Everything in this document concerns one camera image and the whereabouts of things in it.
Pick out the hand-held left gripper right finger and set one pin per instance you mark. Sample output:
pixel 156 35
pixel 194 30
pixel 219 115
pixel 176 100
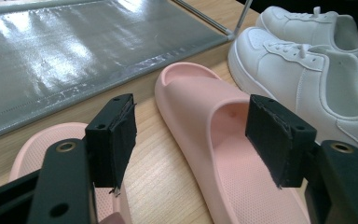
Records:
pixel 279 140

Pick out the grey two-tier shoe rack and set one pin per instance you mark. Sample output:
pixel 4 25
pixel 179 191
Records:
pixel 74 62

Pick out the white sneaker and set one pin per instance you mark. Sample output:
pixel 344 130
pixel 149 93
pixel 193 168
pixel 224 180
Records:
pixel 295 26
pixel 279 71

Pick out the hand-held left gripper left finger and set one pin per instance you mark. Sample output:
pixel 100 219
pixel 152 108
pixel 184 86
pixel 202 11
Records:
pixel 112 146

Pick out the pink slipper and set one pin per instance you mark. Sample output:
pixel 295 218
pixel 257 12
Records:
pixel 192 102
pixel 37 149

